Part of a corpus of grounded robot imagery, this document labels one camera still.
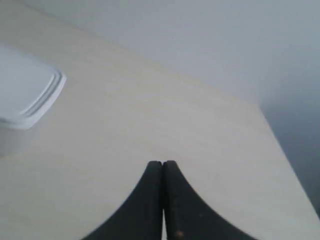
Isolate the white lidded plastic container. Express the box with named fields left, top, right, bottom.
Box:
left=0, top=45, right=67, bottom=156

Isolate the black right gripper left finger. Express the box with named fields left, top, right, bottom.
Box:
left=84, top=161, right=163, bottom=240

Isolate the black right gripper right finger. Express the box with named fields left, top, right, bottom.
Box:
left=162, top=160, right=254, bottom=240

